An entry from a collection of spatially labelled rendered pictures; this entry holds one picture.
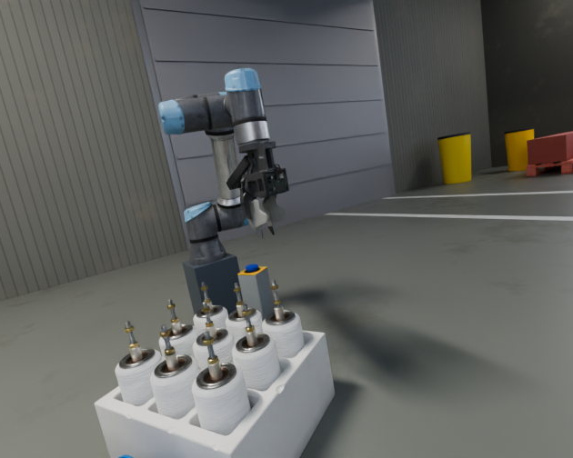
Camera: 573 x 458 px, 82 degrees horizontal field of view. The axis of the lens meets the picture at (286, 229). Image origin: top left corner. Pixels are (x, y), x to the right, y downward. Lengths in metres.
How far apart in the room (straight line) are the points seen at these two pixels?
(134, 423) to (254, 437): 0.26
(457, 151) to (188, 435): 5.19
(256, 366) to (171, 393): 0.17
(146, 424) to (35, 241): 2.73
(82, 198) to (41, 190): 0.29
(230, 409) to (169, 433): 0.13
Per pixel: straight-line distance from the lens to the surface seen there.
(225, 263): 1.36
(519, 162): 6.27
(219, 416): 0.68
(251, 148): 0.73
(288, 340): 0.82
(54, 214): 3.36
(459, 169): 5.54
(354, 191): 4.57
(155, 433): 0.77
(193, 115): 0.83
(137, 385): 0.83
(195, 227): 1.35
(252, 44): 4.09
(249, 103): 0.74
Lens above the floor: 0.60
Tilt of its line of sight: 10 degrees down
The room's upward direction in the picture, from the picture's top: 10 degrees counter-clockwise
